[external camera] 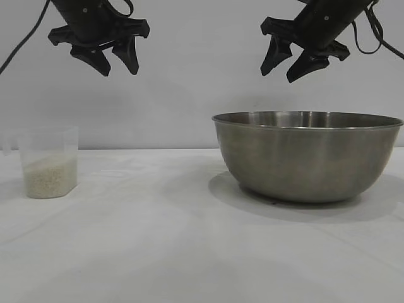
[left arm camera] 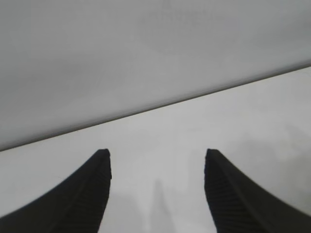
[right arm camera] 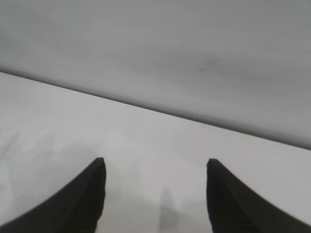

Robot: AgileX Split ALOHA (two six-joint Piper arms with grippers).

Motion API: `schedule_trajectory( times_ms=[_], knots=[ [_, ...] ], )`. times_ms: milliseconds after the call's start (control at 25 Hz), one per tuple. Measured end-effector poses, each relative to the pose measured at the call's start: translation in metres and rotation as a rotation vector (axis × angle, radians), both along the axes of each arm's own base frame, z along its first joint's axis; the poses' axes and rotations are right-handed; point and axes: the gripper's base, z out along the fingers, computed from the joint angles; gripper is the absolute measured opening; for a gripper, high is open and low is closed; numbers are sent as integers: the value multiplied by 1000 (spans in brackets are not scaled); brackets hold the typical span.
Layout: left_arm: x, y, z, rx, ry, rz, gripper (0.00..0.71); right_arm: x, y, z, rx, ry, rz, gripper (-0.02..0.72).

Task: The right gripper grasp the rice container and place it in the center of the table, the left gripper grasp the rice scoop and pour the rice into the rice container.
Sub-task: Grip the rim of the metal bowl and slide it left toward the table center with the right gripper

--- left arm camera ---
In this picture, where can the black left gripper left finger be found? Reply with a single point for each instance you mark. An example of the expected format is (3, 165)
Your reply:
(73, 206)

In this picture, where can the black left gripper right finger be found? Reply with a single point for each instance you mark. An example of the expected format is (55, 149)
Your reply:
(238, 208)

